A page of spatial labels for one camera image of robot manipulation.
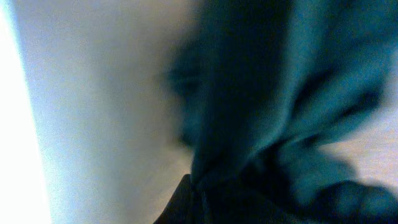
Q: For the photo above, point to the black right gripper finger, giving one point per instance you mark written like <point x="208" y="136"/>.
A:
<point x="187" y="205"/>

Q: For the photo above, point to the dark teal t-shirt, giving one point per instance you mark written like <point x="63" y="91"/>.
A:
<point x="264" y="85"/>

